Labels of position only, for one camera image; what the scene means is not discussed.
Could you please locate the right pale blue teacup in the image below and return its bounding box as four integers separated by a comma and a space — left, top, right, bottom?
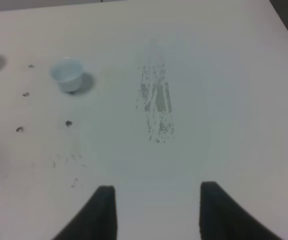
49, 57, 84, 93

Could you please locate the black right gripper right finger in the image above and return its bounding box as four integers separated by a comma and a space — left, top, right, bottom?
199, 181, 280, 240

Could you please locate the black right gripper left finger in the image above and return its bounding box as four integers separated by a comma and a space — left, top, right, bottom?
55, 186, 118, 240

